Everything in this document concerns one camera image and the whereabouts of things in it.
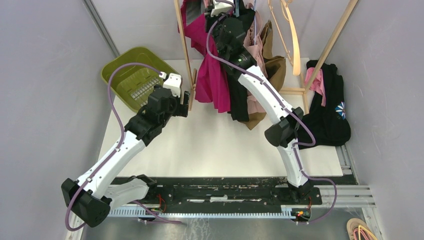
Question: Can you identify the magenta skirt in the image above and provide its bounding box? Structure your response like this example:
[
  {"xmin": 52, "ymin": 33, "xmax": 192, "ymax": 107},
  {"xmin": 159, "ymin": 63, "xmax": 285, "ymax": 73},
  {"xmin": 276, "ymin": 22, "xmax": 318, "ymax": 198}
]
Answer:
[{"xmin": 180, "ymin": 0, "xmax": 231, "ymax": 113}]

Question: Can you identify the black garment pile with flower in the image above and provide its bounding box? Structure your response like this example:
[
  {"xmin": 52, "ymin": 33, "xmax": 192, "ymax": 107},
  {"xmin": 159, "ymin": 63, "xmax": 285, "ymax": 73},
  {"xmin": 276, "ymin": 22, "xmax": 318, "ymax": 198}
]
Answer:
[{"xmin": 302, "ymin": 63, "xmax": 352, "ymax": 147}]

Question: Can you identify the grey toothed cable rail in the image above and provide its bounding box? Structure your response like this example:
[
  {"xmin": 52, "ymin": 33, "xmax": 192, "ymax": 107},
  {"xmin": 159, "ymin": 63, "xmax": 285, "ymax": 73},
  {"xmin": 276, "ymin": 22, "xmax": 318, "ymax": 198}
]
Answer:
[{"xmin": 108, "ymin": 205, "xmax": 296, "ymax": 220}]

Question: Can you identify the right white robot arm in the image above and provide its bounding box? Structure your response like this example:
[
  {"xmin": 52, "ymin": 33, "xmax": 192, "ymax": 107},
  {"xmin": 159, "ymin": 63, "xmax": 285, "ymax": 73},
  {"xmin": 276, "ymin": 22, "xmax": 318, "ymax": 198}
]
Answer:
[{"xmin": 208, "ymin": 13, "xmax": 313, "ymax": 204}]

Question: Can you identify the pink cloth on pile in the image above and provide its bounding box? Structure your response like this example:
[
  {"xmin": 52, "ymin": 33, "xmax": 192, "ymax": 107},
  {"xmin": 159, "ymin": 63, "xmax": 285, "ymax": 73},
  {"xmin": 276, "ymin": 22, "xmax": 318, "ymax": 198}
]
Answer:
[{"xmin": 304, "ymin": 67, "xmax": 327, "ymax": 107}]

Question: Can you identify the light blue hanger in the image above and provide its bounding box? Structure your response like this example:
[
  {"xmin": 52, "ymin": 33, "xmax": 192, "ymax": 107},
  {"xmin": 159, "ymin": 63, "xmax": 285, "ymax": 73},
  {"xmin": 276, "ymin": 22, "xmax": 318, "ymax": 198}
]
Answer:
[{"xmin": 233, "ymin": 0, "xmax": 240, "ymax": 17}]

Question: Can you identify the grey wall conduit strip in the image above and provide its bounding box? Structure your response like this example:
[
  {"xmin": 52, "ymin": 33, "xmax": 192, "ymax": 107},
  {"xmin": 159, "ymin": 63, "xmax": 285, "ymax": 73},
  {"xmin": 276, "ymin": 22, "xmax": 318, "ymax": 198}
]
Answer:
[{"xmin": 82, "ymin": 0, "xmax": 120, "ymax": 58}]

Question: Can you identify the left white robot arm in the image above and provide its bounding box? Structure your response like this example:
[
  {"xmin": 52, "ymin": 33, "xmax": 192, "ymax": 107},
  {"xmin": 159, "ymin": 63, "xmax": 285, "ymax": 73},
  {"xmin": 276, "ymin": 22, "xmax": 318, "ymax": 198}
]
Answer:
[{"xmin": 61, "ymin": 85, "xmax": 190, "ymax": 228}]

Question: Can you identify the olive green plastic basket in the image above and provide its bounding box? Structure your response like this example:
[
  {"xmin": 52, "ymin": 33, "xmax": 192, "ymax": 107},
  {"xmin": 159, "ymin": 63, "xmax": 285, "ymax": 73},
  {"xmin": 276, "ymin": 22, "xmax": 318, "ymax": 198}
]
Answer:
[{"xmin": 101, "ymin": 46, "xmax": 177, "ymax": 113}]

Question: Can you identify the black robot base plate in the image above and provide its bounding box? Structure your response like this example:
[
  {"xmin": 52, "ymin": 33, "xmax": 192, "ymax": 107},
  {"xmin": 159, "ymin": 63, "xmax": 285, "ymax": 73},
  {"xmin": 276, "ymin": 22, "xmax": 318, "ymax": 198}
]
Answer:
[{"xmin": 109, "ymin": 176, "xmax": 323, "ymax": 215}]

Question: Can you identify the light pink hanging dress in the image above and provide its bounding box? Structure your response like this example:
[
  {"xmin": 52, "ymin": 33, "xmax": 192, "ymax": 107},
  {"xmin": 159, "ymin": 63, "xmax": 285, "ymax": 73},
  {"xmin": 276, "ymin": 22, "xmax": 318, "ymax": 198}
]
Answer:
[{"xmin": 243, "ymin": 2, "xmax": 268, "ymax": 114}]

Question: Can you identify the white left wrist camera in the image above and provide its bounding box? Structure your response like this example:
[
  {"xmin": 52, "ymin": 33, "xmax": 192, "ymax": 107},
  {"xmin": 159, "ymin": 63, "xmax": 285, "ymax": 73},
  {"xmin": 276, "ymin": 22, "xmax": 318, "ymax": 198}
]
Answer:
[{"xmin": 162, "ymin": 73, "xmax": 182, "ymax": 98}]

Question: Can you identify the hangers bundle in corner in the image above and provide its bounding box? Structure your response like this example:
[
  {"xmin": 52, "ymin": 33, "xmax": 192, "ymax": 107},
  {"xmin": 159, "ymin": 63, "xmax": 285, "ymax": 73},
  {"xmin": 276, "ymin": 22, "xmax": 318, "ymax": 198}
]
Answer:
[{"xmin": 346, "ymin": 218, "xmax": 377, "ymax": 240}]

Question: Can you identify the beige wooden hanger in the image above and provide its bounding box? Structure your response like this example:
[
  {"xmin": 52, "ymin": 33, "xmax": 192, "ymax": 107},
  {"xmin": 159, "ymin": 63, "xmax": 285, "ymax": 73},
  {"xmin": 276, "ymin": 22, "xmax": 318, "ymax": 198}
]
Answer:
[{"xmin": 267, "ymin": 0, "xmax": 301, "ymax": 76}]

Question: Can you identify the wooden clothes rack frame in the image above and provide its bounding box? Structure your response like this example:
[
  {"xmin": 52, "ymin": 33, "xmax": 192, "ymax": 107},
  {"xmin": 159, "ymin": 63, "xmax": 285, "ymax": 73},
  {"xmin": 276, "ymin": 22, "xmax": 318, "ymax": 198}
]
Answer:
[{"xmin": 172, "ymin": 0, "xmax": 361, "ymax": 114}]

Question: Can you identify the brown skirt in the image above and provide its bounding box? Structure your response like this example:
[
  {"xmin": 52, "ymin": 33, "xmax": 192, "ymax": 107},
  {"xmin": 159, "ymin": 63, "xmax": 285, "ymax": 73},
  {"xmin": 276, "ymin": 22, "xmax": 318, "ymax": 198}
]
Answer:
[{"xmin": 244, "ymin": 20, "xmax": 287, "ymax": 130}]

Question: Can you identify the black hanging garment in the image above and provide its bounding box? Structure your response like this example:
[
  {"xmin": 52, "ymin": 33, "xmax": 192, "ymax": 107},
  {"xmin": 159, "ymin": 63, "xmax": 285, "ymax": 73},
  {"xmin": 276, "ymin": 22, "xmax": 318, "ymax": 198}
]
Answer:
[{"xmin": 223, "ymin": 5, "xmax": 257, "ymax": 122}]

